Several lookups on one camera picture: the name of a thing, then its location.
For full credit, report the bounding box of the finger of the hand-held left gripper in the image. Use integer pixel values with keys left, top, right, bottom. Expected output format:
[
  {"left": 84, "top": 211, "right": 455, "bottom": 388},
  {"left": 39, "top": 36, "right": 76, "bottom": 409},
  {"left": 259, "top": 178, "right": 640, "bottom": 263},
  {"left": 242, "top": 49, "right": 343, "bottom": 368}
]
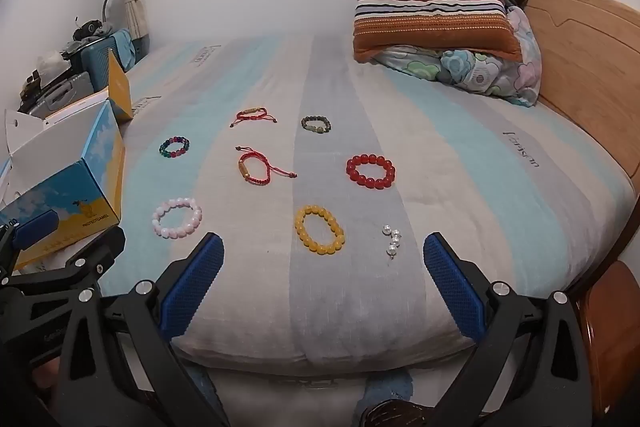
[
  {"left": 0, "top": 227, "right": 126, "bottom": 314},
  {"left": 0, "top": 208, "right": 59, "bottom": 288}
]

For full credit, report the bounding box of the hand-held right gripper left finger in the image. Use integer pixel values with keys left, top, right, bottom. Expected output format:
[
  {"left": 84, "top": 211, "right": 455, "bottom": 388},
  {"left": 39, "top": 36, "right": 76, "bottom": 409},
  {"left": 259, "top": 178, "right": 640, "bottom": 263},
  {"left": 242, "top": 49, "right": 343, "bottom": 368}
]
[{"left": 50, "top": 232, "right": 231, "bottom": 427}]

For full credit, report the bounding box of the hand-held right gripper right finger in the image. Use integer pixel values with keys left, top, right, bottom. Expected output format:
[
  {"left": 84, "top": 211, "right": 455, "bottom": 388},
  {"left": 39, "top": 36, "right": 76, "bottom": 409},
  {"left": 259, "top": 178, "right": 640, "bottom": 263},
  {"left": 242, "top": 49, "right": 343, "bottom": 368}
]
[{"left": 423, "top": 232, "right": 593, "bottom": 427}]

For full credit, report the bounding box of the blue and yellow cardboard box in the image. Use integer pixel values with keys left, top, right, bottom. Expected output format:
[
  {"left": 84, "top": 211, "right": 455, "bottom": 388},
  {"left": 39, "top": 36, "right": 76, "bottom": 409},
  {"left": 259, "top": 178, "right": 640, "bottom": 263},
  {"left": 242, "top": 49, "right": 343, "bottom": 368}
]
[{"left": 0, "top": 49, "right": 134, "bottom": 270}]

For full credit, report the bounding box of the pink bead bracelet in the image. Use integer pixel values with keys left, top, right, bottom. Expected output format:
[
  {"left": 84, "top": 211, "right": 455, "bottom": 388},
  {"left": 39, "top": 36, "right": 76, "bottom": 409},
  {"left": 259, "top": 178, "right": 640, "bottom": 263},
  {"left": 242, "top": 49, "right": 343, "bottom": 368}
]
[{"left": 151, "top": 197, "right": 204, "bottom": 239}]

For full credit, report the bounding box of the clear crystal bead bracelet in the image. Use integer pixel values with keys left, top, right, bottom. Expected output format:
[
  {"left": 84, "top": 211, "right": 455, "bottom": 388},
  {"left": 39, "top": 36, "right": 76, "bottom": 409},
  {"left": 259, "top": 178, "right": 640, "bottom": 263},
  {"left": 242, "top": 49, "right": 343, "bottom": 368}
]
[{"left": 381, "top": 224, "right": 404, "bottom": 261}]

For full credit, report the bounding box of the yellow bead bracelet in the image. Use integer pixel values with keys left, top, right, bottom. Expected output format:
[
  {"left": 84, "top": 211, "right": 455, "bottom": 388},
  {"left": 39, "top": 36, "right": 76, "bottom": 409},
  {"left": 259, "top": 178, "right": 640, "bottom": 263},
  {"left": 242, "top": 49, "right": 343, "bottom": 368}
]
[{"left": 293, "top": 204, "right": 346, "bottom": 257}]

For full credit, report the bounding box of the red cord bracelet gold tube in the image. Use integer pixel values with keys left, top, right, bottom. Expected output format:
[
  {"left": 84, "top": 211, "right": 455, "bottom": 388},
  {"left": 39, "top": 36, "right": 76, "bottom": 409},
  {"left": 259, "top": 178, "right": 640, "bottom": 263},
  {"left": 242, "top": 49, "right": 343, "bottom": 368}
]
[
  {"left": 229, "top": 106, "right": 279, "bottom": 128},
  {"left": 235, "top": 145, "right": 297, "bottom": 186}
]

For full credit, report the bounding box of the multicolour bead bracelet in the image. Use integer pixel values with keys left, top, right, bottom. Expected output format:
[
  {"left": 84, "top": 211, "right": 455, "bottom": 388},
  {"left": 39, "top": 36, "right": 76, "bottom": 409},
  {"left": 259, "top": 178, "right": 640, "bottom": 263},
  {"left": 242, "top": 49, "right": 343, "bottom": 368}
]
[{"left": 159, "top": 135, "right": 192, "bottom": 160}]

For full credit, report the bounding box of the red bead bracelet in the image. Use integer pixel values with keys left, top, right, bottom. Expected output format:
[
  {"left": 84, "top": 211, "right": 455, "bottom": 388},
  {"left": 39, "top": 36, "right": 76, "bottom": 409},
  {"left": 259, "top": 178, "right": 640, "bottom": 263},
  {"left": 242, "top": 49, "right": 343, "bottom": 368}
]
[{"left": 345, "top": 153, "right": 397, "bottom": 190}]

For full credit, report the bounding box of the dark green bead bracelet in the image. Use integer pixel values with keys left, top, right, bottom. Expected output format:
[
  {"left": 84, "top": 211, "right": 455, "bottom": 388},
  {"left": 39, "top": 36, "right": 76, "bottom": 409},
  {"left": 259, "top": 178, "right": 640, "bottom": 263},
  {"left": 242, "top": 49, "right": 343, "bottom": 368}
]
[{"left": 300, "top": 115, "right": 332, "bottom": 134}]

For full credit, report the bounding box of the grey suitcase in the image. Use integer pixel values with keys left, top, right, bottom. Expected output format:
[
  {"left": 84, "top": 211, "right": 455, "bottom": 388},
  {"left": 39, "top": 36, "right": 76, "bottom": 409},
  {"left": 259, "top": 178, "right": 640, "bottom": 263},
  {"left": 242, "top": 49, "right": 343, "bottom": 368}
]
[{"left": 19, "top": 73, "right": 97, "bottom": 118}]

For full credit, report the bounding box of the dark brown shoe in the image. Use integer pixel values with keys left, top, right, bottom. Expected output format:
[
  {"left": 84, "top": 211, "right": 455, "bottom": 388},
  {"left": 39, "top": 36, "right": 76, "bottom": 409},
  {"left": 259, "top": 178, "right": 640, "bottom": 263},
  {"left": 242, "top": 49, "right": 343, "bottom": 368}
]
[{"left": 360, "top": 399, "right": 443, "bottom": 427}]

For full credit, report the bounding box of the white plastic bag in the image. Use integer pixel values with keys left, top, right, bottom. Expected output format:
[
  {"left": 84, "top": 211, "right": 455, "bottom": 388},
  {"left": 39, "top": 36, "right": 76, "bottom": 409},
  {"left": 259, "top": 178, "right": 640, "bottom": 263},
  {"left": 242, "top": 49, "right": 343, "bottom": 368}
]
[{"left": 36, "top": 50, "right": 70, "bottom": 75}]

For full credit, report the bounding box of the blue suitcase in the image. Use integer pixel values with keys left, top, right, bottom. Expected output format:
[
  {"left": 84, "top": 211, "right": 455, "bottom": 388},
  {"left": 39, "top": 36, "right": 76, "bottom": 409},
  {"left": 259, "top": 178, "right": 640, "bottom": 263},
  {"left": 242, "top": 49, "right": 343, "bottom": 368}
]
[{"left": 80, "top": 28, "right": 137, "bottom": 84}]

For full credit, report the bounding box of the black bag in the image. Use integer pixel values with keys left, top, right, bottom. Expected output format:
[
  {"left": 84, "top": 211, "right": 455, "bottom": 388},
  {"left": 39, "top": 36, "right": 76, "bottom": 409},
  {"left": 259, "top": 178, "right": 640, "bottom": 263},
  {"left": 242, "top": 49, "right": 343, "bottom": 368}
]
[{"left": 73, "top": 20, "right": 107, "bottom": 42}]

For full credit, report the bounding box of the floral quilt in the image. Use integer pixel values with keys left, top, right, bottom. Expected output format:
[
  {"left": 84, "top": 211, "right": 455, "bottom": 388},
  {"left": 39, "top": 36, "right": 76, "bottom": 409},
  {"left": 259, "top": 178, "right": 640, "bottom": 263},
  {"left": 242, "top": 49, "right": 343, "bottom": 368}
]
[{"left": 374, "top": 4, "right": 544, "bottom": 108}]

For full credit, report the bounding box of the striped red and orange pillow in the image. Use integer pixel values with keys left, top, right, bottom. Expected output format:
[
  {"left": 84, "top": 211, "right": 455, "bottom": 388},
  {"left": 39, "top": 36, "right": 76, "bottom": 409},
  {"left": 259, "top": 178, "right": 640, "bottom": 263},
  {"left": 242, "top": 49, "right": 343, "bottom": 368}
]
[{"left": 352, "top": 0, "right": 524, "bottom": 64}]

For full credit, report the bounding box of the light wooden headboard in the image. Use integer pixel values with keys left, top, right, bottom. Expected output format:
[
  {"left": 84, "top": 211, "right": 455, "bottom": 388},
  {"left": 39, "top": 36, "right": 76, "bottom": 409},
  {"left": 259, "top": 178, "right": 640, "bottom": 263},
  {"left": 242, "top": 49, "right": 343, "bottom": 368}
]
[{"left": 520, "top": 0, "right": 640, "bottom": 190}]

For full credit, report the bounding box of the reddish wooden bed frame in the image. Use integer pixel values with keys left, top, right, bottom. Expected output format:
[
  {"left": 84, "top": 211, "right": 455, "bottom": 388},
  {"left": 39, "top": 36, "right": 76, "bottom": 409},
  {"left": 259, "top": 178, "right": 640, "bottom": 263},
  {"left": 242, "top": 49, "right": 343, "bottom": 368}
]
[{"left": 574, "top": 259, "right": 640, "bottom": 414}]

